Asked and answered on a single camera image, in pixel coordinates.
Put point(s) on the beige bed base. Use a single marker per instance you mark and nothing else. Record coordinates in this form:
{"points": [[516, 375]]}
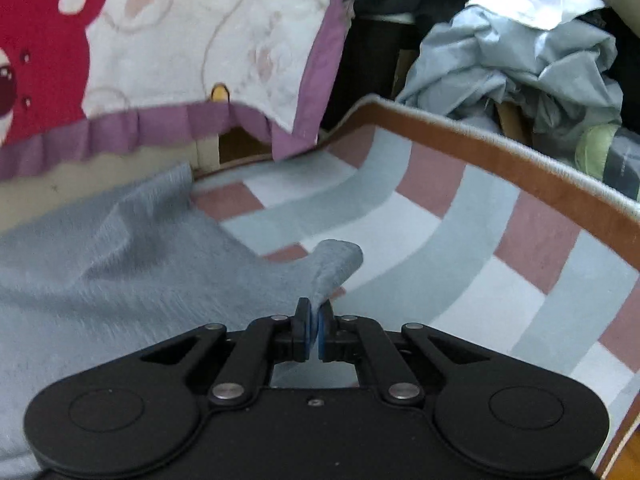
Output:
{"points": [[50, 190]]}

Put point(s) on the grey-blue cloth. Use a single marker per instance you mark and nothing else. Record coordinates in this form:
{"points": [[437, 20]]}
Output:
{"points": [[625, 165]]}

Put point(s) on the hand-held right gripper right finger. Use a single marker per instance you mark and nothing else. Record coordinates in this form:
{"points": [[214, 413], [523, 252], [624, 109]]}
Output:
{"points": [[324, 332]]}

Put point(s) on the bear print quilt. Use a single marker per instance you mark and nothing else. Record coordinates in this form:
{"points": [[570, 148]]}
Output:
{"points": [[175, 35]]}

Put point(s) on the light blue crumpled garment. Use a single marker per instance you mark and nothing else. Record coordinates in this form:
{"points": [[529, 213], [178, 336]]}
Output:
{"points": [[500, 60]]}

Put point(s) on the grey sweatshirt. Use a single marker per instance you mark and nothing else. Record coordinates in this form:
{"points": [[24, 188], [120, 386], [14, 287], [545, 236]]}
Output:
{"points": [[125, 285]]}

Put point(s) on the pale green bundle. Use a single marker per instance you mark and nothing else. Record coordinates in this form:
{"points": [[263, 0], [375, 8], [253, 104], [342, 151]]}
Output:
{"points": [[592, 152]]}

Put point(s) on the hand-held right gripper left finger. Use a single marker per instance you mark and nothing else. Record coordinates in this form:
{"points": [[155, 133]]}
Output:
{"points": [[305, 332]]}

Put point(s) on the checkered rug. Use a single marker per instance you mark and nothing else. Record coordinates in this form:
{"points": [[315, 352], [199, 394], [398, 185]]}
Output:
{"points": [[450, 260]]}

